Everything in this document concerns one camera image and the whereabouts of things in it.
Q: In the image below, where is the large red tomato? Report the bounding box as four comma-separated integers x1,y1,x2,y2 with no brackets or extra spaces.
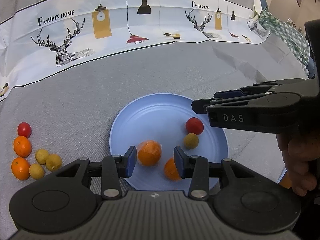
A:
185,117,204,135

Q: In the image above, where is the lone yellow-green longan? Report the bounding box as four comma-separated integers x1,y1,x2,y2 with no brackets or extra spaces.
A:
183,133,199,150

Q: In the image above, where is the plastic orange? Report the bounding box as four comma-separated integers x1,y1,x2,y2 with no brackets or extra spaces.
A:
137,140,162,167

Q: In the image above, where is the yellow longan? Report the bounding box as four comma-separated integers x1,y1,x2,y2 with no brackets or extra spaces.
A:
35,148,49,165
46,154,62,171
29,164,45,180

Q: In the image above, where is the orange mandarin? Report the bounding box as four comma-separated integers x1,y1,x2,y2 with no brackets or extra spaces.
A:
11,157,30,180
13,136,32,158

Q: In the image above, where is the small red tomato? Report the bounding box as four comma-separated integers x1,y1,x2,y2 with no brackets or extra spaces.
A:
17,122,32,138

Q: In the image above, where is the person right hand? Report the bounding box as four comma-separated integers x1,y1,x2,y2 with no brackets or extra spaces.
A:
276,134,319,196

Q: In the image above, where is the light blue round plate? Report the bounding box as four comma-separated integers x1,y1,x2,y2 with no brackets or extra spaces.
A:
109,93,229,192

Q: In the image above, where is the green checked cloth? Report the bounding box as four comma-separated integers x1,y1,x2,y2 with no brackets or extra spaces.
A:
258,8,310,70

